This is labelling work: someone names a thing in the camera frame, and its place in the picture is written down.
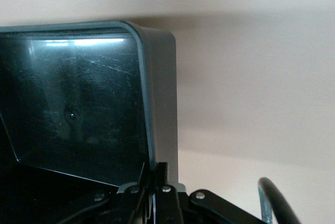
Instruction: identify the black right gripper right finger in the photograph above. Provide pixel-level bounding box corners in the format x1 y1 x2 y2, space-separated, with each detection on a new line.
153 162 265 224

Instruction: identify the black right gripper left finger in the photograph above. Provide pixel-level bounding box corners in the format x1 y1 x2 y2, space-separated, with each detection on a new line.
60 162 147 224

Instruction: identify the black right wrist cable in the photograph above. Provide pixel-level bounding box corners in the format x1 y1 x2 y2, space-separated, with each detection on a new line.
258 177 299 224

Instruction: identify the black rectangular plastic box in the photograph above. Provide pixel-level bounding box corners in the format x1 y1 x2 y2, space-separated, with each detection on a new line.
0 20 179 224

